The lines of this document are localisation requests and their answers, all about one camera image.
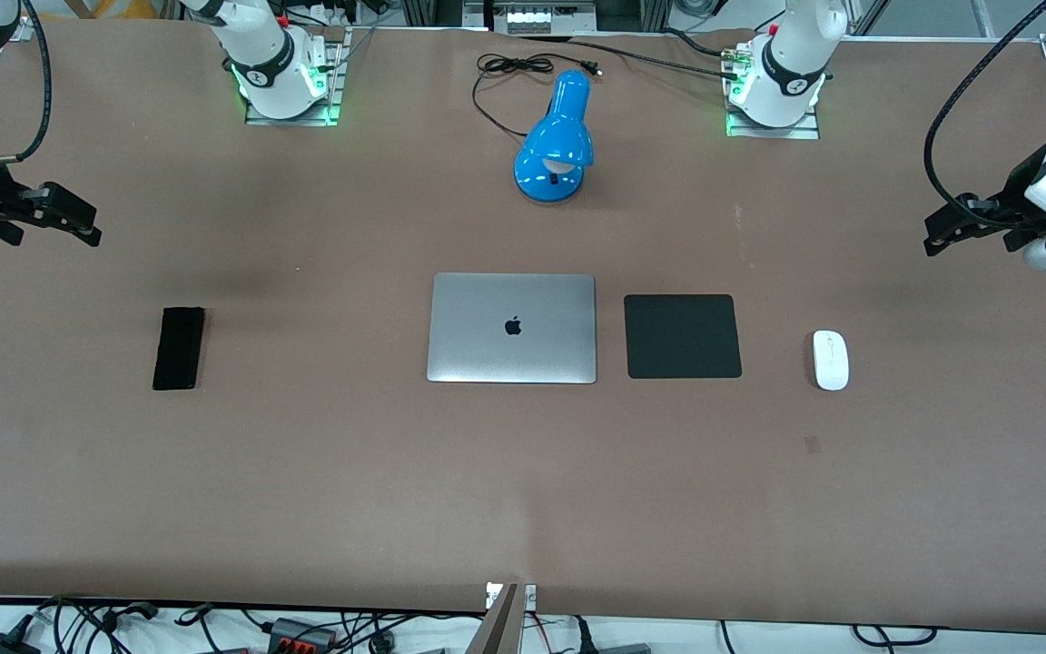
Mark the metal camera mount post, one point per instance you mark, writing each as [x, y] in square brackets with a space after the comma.
[507, 622]

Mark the blue desk lamp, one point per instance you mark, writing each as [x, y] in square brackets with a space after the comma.
[555, 136]

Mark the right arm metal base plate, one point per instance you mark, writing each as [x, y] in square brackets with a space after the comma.
[334, 77]

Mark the black mouse pad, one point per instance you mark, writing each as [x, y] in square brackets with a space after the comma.
[682, 336]

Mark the silver laptop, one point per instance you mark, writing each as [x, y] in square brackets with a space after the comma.
[512, 327]

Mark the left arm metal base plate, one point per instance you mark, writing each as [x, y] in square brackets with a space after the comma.
[773, 133]

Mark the black power adapter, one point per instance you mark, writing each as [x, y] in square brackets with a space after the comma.
[1, 645]

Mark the white power strip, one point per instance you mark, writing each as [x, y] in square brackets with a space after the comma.
[548, 18]

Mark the black smartphone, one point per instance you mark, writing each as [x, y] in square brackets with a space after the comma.
[179, 349]

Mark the white computer mouse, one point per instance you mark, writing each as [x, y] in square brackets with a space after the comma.
[831, 361]

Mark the grey box with orange connectors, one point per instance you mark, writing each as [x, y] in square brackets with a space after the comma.
[300, 636]

